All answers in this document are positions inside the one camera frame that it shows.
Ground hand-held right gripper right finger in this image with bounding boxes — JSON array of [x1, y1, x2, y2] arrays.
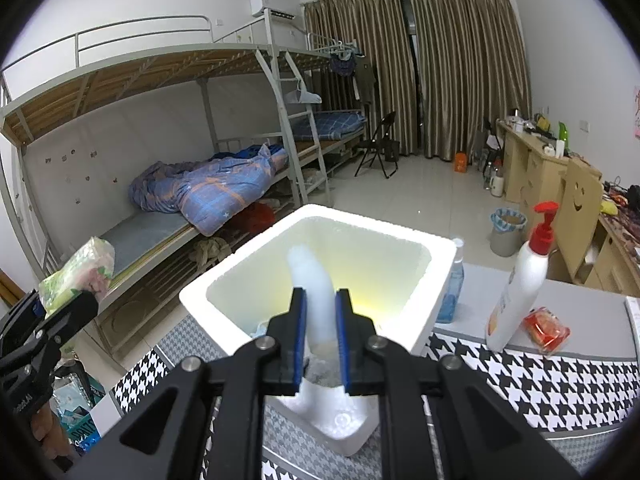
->
[[335, 287, 583, 480]]

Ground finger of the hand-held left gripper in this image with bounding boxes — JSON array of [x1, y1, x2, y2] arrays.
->
[[0, 294, 43, 348], [35, 290, 99, 356]]

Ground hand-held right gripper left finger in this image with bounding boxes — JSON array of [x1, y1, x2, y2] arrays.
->
[[65, 287, 308, 480]]

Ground white foam sheet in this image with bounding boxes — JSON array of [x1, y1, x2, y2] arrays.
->
[[286, 244, 346, 396]]

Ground green floral tissue pack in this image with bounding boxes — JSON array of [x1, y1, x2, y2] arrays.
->
[[39, 236, 116, 317]]

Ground white foam box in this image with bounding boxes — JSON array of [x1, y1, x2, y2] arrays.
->
[[179, 203, 458, 457]]

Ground person's left hand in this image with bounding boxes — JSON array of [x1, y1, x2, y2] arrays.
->
[[31, 402, 77, 472]]

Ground blue cardboard carton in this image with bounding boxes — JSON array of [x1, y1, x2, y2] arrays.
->
[[52, 375, 108, 456]]

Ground grey bed mattress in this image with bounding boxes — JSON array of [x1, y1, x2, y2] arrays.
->
[[98, 207, 196, 267]]

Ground blue spray bottle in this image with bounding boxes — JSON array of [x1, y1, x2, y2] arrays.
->
[[435, 238, 465, 323]]

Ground beige clothes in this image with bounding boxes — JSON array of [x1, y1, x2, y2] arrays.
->
[[190, 237, 233, 266]]

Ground red clothes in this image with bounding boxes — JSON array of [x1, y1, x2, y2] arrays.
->
[[235, 202, 276, 233]]

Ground blue plaid quilt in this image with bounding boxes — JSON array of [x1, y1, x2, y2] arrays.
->
[[127, 143, 290, 236]]

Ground white red pump lotion bottle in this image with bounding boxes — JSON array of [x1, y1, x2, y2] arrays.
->
[[485, 201, 560, 352]]

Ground grey trash bin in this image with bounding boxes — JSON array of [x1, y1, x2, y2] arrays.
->
[[489, 207, 528, 257]]

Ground white metal bed ladder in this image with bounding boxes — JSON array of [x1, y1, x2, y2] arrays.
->
[[255, 49, 332, 206]]

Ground red snack packet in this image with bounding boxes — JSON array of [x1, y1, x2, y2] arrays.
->
[[522, 306, 571, 355]]

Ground houndstooth table mat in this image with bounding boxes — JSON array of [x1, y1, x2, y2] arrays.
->
[[115, 317, 640, 480]]

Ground blue checked bedding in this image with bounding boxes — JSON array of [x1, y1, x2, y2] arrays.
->
[[290, 111, 367, 142]]

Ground black folding chair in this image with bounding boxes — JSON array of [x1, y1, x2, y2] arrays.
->
[[354, 111, 400, 179]]

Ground large metal bunk bed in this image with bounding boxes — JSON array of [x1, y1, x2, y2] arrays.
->
[[0, 15, 306, 361]]

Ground plain wooden desk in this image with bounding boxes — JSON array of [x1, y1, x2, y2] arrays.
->
[[495, 120, 573, 216]]

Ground black folding stand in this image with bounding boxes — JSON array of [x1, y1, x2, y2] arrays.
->
[[480, 117, 503, 161]]

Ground hanging dark clothes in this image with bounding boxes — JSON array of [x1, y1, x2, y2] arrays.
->
[[327, 52, 378, 106]]

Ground wooden smiley chair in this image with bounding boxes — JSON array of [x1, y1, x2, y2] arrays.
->
[[550, 157, 603, 283]]

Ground small metal bunk bed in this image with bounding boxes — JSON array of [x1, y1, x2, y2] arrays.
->
[[270, 7, 368, 181]]

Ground wooden desk with patterned cover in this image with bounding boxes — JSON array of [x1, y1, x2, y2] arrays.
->
[[582, 200, 640, 293]]

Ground brown curtain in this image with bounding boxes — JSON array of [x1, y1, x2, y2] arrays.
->
[[304, 0, 418, 158], [410, 0, 531, 161]]

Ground white air conditioner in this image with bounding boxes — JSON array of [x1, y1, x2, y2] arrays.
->
[[248, 0, 297, 21]]

